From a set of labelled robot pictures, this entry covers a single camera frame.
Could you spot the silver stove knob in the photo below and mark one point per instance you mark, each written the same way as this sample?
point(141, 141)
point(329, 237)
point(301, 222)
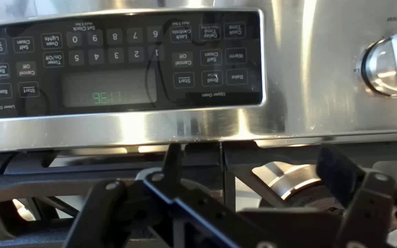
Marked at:
point(378, 66)

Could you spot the black cast iron grate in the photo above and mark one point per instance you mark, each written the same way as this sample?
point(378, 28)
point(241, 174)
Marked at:
point(42, 192)

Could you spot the stainless steel gas stove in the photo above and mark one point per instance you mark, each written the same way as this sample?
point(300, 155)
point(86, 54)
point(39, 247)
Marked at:
point(312, 90)

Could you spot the black oven control panel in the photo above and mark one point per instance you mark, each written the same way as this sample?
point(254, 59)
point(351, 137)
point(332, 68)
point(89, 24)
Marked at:
point(129, 62)

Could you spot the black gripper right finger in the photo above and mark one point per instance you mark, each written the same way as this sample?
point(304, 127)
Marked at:
point(347, 207)

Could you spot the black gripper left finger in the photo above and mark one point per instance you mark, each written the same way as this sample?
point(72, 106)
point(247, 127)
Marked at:
point(181, 217)

